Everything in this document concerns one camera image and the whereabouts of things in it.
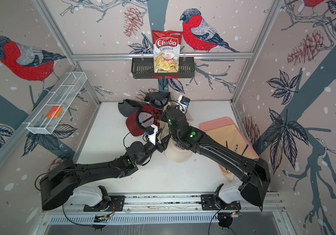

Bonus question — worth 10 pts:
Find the cream Colorado baseball cap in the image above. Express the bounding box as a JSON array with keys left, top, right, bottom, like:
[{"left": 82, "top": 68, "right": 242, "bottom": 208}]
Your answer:
[{"left": 164, "top": 139, "right": 191, "bottom": 163}]

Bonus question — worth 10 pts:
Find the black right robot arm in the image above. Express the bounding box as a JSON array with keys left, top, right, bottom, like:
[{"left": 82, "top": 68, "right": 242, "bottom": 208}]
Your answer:
[{"left": 162, "top": 107, "right": 271, "bottom": 209}]

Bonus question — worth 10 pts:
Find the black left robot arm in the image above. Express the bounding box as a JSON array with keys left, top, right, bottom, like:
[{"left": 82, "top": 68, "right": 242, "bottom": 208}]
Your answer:
[{"left": 40, "top": 135, "right": 171, "bottom": 211}]

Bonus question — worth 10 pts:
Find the black baseball cap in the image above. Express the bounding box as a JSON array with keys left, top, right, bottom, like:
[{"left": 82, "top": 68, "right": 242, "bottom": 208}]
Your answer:
[{"left": 144, "top": 92, "right": 172, "bottom": 109}]

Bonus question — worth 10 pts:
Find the red baseball cap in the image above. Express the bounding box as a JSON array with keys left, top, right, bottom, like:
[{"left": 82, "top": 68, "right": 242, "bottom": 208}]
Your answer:
[{"left": 126, "top": 105, "right": 162, "bottom": 137}]

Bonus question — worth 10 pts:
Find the dark grey baseball cap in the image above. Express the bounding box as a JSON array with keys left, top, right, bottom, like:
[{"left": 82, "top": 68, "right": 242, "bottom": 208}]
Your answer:
[{"left": 118, "top": 99, "right": 146, "bottom": 118}]

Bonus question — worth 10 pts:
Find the pink plastic tray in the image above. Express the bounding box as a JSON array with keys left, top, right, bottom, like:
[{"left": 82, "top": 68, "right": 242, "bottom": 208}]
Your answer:
[{"left": 199, "top": 117, "right": 250, "bottom": 144}]

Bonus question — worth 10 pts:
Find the Chuba cassava chips bag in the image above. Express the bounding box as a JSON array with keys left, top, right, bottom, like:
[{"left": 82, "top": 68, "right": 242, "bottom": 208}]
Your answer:
[{"left": 152, "top": 30, "right": 183, "bottom": 73}]

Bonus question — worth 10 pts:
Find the orange box in basket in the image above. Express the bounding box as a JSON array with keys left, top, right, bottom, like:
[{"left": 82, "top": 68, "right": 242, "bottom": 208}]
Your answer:
[{"left": 47, "top": 106, "right": 64, "bottom": 119}]

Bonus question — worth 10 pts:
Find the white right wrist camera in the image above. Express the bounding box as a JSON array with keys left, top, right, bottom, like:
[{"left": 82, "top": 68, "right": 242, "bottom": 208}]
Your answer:
[{"left": 177, "top": 95, "right": 190, "bottom": 114}]

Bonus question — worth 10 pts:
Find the black wall basket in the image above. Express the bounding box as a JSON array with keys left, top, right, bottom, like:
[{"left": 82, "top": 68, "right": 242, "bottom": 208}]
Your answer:
[{"left": 131, "top": 57, "right": 195, "bottom": 79}]

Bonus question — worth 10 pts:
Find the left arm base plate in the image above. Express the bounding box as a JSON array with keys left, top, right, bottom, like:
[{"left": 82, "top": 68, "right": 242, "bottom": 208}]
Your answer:
[{"left": 84, "top": 195, "right": 126, "bottom": 212}]

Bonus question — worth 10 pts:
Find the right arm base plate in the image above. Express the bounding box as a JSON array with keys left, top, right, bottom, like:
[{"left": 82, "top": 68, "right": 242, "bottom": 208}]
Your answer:
[{"left": 200, "top": 194, "right": 241, "bottom": 211}]

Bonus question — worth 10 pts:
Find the white wire wall basket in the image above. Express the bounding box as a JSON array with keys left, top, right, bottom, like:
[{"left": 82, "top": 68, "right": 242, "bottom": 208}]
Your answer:
[{"left": 23, "top": 71, "right": 87, "bottom": 135}]

